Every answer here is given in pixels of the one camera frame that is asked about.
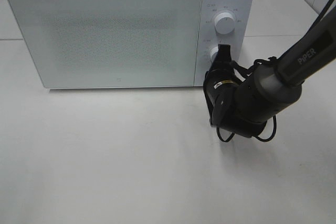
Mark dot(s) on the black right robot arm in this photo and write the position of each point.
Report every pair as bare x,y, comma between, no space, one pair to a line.
245,102

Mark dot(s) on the white microwave knob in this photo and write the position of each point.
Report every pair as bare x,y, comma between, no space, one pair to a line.
224,22
213,53

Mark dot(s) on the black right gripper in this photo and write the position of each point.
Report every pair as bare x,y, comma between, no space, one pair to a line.
219,79

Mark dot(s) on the white microwave door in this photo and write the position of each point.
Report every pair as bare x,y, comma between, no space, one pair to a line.
110,43

